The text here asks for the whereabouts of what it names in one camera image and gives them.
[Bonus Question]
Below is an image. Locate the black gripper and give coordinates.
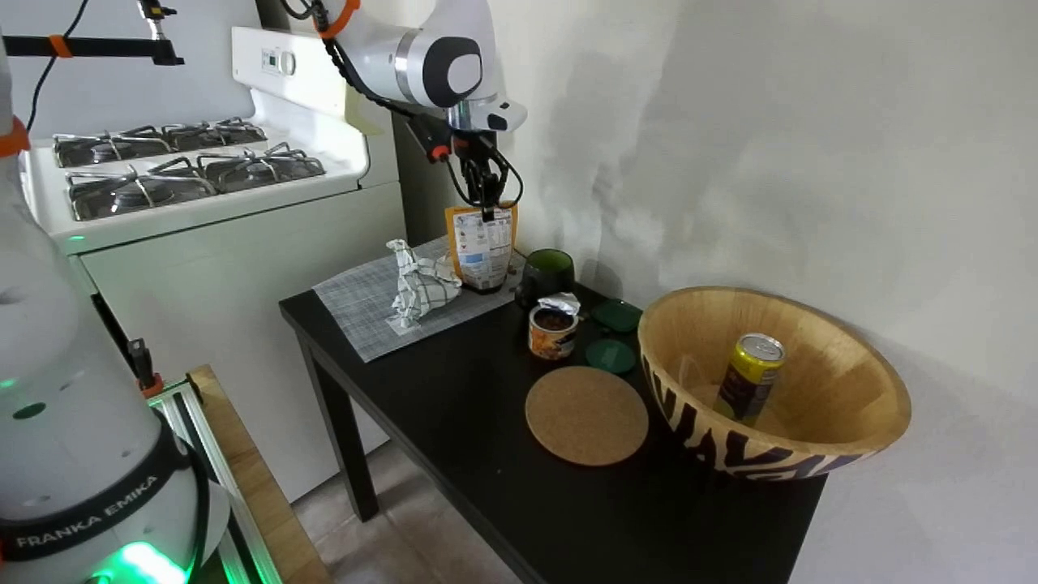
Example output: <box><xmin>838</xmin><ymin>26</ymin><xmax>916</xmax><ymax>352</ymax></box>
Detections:
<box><xmin>452</xmin><ymin>105</ymin><xmax>510</xmax><ymax>222</ymax></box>

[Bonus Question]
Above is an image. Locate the white and orange packet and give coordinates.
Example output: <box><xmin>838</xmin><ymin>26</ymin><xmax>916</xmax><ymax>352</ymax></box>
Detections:
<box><xmin>445</xmin><ymin>203</ymin><xmax>522</xmax><ymax>294</ymax></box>

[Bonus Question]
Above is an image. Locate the gray woven mat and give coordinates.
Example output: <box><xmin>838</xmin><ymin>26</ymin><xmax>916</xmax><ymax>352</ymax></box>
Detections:
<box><xmin>310</xmin><ymin>235</ymin><xmax>528</xmax><ymax>367</ymax></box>

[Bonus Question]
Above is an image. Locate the wooden zebra pattern bowl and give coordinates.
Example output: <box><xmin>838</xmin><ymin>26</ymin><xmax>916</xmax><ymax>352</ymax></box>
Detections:
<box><xmin>632</xmin><ymin>283</ymin><xmax>916</xmax><ymax>485</ymax></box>

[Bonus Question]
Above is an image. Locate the green glass cup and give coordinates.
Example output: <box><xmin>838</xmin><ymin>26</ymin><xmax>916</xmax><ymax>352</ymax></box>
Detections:
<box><xmin>519</xmin><ymin>248</ymin><xmax>576</xmax><ymax>312</ymax></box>

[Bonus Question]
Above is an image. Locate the white checked cloth towel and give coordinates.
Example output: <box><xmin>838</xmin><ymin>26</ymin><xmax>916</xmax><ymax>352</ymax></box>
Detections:
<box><xmin>384</xmin><ymin>238</ymin><xmax>466</xmax><ymax>334</ymax></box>

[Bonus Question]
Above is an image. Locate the small opened pudding cup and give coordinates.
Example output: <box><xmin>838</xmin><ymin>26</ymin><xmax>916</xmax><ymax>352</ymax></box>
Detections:
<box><xmin>525</xmin><ymin>291</ymin><xmax>584</xmax><ymax>365</ymax></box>

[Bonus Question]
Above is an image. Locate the green round lid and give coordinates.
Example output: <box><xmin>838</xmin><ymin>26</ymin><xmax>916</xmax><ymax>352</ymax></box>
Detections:
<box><xmin>582</xmin><ymin>334</ymin><xmax>638</xmax><ymax>381</ymax></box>
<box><xmin>589</xmin><ymin>299</ymin><xmax>645</xmax><ymax>338</ymax></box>

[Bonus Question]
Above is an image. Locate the black table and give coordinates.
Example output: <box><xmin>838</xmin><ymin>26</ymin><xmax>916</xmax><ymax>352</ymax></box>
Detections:
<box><xmin>277</xmin><ymin>253</ymin><xmax>829</xmax><ymax>584</ymax></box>

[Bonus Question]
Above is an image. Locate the round cork coaster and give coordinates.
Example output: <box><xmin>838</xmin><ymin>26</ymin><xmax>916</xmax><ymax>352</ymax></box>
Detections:
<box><xmin>522</xmin><ymin>365</ymin><xmax>652</xmax><ymax>470</ymax></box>

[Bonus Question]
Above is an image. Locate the white stove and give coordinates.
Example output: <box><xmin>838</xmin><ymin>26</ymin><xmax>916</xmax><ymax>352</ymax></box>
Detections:
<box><xmin>20</xmin><ymin>26</ymin><xmax>410</xmax><ymax>505</ymax></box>

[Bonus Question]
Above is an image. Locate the black stove burner grate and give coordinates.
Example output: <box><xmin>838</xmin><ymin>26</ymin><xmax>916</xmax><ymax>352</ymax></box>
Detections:
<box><xmin>64</xmin><ymin>144</ymin><xmax>328</xmax><ymax>224</ymax></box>
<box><xmin>51</xmin><ymin>115</ymin><xmax>269</xmax><ymax>171</ymax></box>

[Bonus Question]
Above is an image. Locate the yellow and black can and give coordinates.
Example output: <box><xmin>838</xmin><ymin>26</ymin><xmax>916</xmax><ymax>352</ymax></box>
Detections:
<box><xmin>712</xmin><ymin>330</ymin><xmax>788</xmax><ymax>424</ymax></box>

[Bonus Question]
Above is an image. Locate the wooden workbench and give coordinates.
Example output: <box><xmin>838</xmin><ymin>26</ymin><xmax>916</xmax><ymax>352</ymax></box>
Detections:
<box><xmin>182</xmin><ymin>367</ymin><xmax>333</xmax><ymax>584</ymax></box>

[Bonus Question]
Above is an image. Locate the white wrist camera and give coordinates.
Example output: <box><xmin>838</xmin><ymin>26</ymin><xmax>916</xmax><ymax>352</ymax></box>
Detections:
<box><xmin>472</xmin><ymin>98</ymin><xmax>528</xmax><ymax>138</ymax></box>

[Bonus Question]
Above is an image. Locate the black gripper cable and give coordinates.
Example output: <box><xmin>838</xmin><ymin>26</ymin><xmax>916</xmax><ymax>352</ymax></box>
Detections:
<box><xmin>282</xmin><ymin>0</ymin><xmax>528</xmax><ymax>213</ymax></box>

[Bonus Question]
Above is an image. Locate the aluminium rail frame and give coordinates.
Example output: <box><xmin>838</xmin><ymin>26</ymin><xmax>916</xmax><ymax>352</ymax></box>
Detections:
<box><xmin>145</xmin><ymin>384</ymin><xmax>272</xmax><ymax>584</ymax></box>

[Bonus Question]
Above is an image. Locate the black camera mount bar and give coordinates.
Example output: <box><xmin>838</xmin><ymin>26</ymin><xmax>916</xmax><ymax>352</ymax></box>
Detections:
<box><xmin>0</xmin><ymin>28</ymin><xmax>187</xmax><ymax>68</ymax></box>

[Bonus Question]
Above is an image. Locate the black hanging cable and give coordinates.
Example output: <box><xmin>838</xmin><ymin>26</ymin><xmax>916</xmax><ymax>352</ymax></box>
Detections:
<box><xmin>24</xmin><ymin>0</ymin><xmax>92</xmax><ymax>140</ymax></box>

